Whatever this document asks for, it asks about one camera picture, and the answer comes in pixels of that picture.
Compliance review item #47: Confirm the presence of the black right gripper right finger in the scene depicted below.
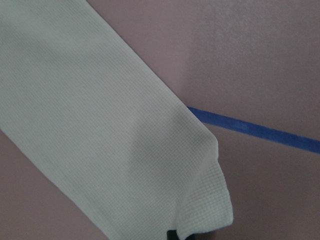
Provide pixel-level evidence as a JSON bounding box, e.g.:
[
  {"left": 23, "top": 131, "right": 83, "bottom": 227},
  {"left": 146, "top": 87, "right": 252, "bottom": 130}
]
[{"left": 185, "top": 234, "right": 196, "bottom": 240}]

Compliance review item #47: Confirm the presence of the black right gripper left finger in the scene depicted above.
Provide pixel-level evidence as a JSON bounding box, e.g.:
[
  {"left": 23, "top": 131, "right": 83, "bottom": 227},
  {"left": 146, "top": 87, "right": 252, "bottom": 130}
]
[{"left": 166, "top": 230, "right": 177, "bottom": 240}]

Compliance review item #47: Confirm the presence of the olive green long-sleeve shirt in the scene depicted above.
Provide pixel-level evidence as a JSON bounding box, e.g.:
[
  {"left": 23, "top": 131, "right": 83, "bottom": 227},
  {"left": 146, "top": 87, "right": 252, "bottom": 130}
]
[{"left": 0, "top": 0, "right": 234, "bottom": 240}]

